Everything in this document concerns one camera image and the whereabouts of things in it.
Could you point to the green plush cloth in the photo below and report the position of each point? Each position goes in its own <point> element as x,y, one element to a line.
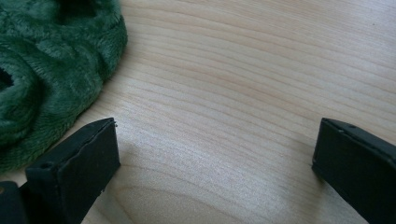
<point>53,71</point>

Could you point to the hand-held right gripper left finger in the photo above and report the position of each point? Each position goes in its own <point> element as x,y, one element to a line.
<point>77,174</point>

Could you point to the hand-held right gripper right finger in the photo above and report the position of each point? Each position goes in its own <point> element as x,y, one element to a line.
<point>358,168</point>

